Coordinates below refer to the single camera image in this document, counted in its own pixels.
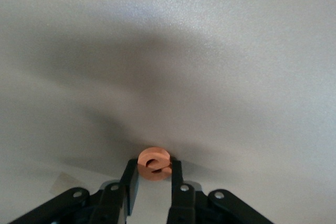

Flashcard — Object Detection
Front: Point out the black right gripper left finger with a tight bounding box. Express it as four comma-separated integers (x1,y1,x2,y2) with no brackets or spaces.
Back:
7,159,140,224

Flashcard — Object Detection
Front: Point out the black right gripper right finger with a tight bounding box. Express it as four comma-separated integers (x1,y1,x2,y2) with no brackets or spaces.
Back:
167,159,274,224

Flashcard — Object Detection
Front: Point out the orange foam letter e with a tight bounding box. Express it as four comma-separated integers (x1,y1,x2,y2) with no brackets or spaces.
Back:
137,147,172,182

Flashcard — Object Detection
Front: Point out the brown tape patch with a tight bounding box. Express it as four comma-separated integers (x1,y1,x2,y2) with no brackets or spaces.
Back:
48,172,81,195

